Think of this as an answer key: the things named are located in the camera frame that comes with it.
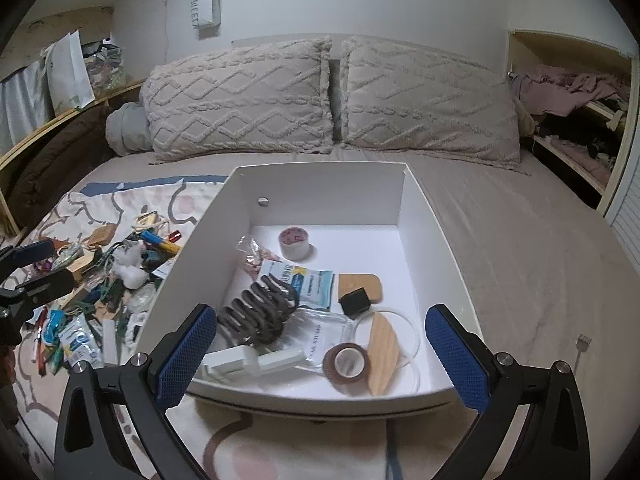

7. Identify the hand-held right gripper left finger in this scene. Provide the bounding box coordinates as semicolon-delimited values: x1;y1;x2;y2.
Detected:
54;304;218;480

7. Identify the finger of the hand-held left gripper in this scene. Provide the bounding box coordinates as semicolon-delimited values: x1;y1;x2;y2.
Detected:
0;239;57;272
14;267;77;307

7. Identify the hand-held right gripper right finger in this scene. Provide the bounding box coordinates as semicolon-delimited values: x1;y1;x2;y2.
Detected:
425;304;591;480

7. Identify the oval wooden board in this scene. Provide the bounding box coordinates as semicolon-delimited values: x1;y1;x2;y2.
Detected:
366;311;402;397

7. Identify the dark hair claw clip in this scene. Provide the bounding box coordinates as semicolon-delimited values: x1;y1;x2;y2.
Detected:
216;274;302;349

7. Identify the grey plastic scrubbing brush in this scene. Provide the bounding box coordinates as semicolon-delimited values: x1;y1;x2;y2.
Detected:
201;341;307;380

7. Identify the brown tape roll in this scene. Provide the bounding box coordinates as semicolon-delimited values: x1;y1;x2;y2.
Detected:
321;341;372;387

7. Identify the bag of pink pieces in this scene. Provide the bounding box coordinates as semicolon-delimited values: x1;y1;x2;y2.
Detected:
234;234;275;277

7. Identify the wooden brush black block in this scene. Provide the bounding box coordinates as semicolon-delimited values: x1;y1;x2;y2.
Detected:
336;271;384;319

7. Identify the clear plastic packet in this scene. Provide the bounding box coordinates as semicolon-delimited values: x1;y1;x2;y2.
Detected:
292;306;360;367

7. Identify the clear tape roll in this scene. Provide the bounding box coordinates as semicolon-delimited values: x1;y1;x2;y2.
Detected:
277;226;314;261

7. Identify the white cardboard box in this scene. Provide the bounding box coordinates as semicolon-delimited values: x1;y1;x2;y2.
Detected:
131;161;485;417

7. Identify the wooden tag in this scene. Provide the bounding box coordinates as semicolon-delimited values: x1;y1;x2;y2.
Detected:
81;224;117;249

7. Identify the white plush toy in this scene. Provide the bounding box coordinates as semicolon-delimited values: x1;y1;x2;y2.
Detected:
111;239;152;289

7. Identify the brown quilt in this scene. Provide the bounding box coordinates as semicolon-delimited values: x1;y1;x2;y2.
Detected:
9;85;147;226

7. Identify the printed blanket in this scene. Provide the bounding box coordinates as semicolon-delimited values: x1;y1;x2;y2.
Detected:
0;175;391;480

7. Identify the yellow blue marker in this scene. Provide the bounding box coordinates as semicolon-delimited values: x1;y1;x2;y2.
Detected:
141;230;182;257

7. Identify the wooden bedside shelf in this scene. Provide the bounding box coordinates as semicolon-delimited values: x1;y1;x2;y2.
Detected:
0;77;147;238

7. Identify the grey curtain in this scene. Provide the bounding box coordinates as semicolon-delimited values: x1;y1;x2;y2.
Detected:
0;60;55;153

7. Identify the grey plush cushion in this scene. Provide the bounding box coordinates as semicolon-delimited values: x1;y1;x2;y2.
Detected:
104;101;152;157

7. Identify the white shopping bag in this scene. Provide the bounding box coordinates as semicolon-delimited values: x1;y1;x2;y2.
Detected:
44;30;97;109

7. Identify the pile of small packets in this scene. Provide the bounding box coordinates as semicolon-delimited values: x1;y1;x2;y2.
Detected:
81;41;127;95

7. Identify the white louvered door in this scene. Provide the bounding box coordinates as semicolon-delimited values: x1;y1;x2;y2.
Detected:
601;157;640;266

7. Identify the cream textured pillow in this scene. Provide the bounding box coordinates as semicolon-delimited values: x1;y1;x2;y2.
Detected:
339;35;534;177
139;36;335;162

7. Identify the pile of pink clothes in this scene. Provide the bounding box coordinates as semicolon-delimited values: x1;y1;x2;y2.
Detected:
515;62;633;116

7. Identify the white paper bag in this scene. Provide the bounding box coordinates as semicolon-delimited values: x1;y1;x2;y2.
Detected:
189;0;222;40

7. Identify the built-in cupboard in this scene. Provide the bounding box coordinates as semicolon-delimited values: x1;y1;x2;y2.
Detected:
506;29;640;213

